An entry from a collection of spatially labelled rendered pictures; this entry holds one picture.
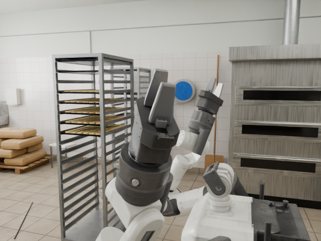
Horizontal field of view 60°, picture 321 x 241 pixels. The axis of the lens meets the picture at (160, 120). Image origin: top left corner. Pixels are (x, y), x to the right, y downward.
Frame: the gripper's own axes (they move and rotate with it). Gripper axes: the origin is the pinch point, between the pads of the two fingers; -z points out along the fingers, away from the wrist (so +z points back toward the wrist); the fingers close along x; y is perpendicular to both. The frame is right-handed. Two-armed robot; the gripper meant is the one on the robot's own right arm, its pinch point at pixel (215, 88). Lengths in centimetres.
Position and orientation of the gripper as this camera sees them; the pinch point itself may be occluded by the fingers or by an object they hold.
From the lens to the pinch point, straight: 110.6
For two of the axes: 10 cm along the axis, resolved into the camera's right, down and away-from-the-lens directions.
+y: -6.5, -2.3, 7.2
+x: -6.6, -2.9, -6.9
